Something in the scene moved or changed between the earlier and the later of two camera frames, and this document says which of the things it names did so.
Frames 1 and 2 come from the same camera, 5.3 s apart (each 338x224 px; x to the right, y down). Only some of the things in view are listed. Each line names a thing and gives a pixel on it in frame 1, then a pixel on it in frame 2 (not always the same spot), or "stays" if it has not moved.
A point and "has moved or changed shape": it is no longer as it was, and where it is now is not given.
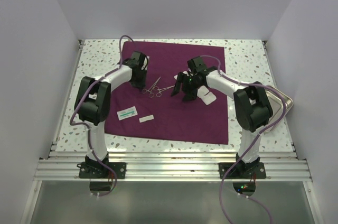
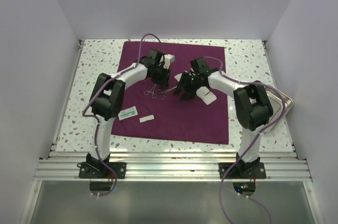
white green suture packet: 127,113 stays
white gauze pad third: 202,91 stays
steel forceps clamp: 159,94 has moved or changed shape
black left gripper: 141,84 → 163,81
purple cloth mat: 153,112 stays
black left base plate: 99,170 stays
